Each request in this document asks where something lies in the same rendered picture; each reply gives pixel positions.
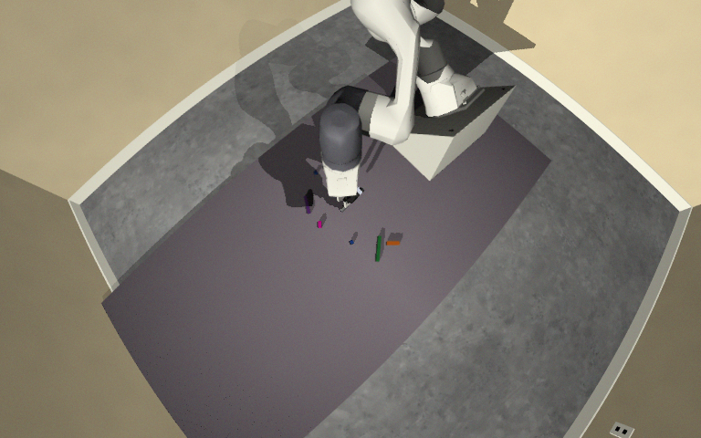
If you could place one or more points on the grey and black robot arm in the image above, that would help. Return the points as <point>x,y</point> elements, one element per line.
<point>385,118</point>

